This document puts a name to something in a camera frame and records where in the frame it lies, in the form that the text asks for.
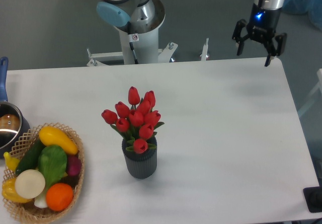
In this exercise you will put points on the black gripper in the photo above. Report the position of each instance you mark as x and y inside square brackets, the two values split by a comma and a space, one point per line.
[261, 28]

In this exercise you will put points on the red tulip bouquet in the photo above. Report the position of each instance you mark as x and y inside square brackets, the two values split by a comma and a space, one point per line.
[137, 122]

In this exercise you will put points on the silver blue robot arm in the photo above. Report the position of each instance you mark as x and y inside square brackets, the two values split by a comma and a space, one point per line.
[138, 21]

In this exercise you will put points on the dark grey ribbed vase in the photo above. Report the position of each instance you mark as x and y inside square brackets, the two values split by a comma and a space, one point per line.
[141, 157]

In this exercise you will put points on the blue plastic bag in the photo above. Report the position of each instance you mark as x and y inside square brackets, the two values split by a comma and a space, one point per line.
[300, 7]

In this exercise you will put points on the black device at table edge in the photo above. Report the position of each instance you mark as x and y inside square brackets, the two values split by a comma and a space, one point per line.
[313, 198]

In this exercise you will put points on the purple red onion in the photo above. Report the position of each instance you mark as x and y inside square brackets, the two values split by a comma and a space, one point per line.
[73, 166]

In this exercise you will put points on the yellow squash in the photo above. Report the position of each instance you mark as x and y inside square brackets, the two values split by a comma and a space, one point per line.
[50, 135]

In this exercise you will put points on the green lettuce leaf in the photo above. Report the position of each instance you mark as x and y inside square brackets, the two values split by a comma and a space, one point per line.
[52, 164]

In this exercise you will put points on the orange fruit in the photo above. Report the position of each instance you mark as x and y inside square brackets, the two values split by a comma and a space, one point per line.
[59, 196]

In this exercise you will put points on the dark green cucumber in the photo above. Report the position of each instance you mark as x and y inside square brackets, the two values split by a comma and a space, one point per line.
[30, 158]

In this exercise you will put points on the white round onion slice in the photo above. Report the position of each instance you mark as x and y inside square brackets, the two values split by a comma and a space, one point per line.
[29, 184]

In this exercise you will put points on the yellow bell pepper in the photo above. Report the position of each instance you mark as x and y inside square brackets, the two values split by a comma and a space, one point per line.
[9, 192]

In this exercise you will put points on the white frame at right edge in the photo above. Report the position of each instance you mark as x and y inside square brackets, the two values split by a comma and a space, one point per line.
[311, 97]

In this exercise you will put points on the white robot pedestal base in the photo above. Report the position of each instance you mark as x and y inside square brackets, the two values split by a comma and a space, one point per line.
[136, 49]

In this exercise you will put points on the blue handled saucepan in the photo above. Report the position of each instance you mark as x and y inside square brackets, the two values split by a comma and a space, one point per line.
[13, 123]

